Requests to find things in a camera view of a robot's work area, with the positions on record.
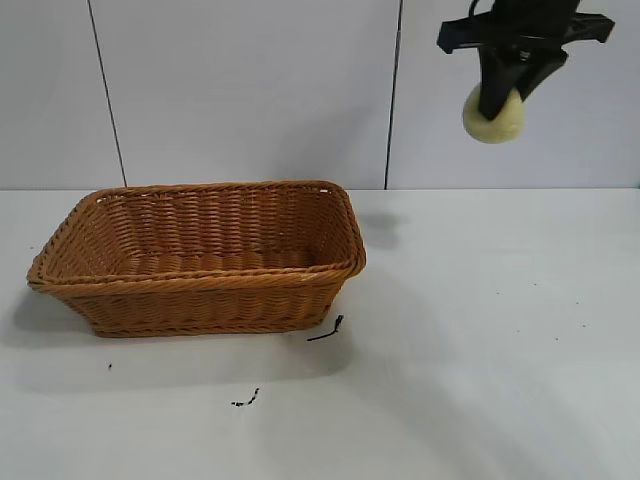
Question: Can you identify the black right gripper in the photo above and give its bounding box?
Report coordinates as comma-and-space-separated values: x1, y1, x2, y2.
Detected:
438, 0, 616, 122

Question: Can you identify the pale yellow egg yolk pastry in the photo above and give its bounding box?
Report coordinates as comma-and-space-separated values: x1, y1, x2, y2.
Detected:
461, 82, 525, 146

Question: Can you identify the brown woven wicker basket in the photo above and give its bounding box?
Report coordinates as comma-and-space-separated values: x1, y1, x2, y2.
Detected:
27, 179, 369, 339

